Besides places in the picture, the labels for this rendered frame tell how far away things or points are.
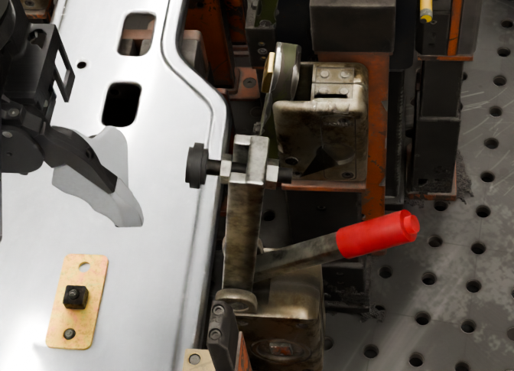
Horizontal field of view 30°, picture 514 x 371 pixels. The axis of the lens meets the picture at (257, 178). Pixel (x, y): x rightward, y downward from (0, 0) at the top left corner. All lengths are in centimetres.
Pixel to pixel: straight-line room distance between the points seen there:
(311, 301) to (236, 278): 7
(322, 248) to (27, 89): 23
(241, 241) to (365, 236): 8
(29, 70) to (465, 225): 67
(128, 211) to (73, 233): 18
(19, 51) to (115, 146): 10
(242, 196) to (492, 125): 69
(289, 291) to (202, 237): 12
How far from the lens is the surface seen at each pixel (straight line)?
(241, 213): 60
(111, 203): 64
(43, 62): 61
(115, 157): 66
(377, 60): 84
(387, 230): 63
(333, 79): 80
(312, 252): 67
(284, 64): 77
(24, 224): 85
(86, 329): 79
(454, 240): 114
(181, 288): 79
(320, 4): 79
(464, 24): 92
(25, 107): 60
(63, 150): 60
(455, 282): 112
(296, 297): 72
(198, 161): 58
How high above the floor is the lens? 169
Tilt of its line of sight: 56 degrees down
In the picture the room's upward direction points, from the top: 10 degrees counter-clockwise
